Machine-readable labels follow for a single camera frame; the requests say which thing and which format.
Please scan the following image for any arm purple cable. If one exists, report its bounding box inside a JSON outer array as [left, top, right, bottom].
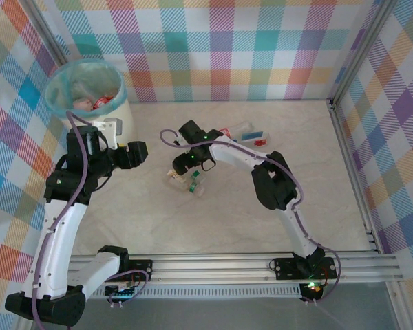
[[160, 129, 342, 303], [30, 110, 151, 329]]

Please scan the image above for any teal plastic bin liner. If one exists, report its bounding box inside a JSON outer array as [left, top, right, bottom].
[[43, 58, 129, 120]]

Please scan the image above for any clear Coca-Cola bottle red label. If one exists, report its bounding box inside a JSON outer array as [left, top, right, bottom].
[[218, 122, 255, 141]]

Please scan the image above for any aluminium corner post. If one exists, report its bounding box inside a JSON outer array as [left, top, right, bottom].
[[29, 0, 72, 69], [330, 0, 399, 104]]

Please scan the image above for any small clear bottle green label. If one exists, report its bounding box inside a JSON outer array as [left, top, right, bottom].
[[165, 177, 207, 199], [188, 170, 208, 186]]

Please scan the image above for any cream round waste bin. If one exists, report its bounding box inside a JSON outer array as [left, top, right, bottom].
[[56, 68, 136, 152]]

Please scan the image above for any aluminium side rail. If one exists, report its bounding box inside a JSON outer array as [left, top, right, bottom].
[[326, 98, 383, 255]]

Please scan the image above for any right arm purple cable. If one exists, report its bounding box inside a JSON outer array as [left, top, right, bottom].
[[160, 129, 342, 303]]

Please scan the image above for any clear bottle hibiscus blue label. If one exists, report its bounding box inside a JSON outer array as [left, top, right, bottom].
[[239, 130, 271, 148]]

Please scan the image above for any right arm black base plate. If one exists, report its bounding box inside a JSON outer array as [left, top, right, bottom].
[[273, 256, 338, 281]]

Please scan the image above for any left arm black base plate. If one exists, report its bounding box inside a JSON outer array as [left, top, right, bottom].
[[125, 259, 154, 283]]

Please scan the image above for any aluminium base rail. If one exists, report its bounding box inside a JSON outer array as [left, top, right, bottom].
[[65, 253, 404, 287]]

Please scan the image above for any slotted grey cable duct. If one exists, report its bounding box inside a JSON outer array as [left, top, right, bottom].
[[89, 287, 304, 300]]

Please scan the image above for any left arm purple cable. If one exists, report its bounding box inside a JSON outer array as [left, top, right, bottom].
[[30, 110, 151, 329]]

